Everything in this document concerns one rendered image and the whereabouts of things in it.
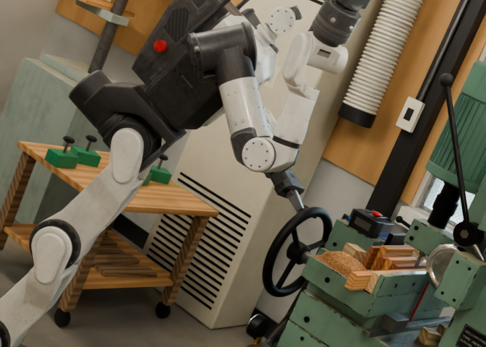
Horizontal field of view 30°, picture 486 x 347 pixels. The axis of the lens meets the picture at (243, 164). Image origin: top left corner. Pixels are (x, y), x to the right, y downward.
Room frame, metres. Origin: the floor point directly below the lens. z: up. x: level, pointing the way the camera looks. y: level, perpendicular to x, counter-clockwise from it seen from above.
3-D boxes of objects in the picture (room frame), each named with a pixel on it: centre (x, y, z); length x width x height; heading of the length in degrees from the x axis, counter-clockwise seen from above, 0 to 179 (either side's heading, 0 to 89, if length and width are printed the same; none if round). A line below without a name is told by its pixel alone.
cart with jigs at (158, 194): (3.57, 0.44, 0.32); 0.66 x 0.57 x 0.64; 144
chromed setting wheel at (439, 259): (2.15, -0.56, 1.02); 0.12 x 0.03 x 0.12; 55
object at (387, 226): (2.47, -0.39, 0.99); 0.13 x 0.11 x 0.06; 145
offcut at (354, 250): (2.33, -0.36, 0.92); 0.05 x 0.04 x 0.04; 37
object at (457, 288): (2.09, -0.59, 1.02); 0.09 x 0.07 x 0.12; 145
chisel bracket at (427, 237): (2.31, -0.54, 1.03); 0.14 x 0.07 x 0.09; 55
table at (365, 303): (2.42, -0.46, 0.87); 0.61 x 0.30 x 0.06; 145
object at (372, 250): (2.38, -0.45, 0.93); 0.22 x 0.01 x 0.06; 145
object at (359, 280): (2.28, -0.49, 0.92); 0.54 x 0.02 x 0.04; 145
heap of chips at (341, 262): (2.21, -0.34, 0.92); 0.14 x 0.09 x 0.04; 55
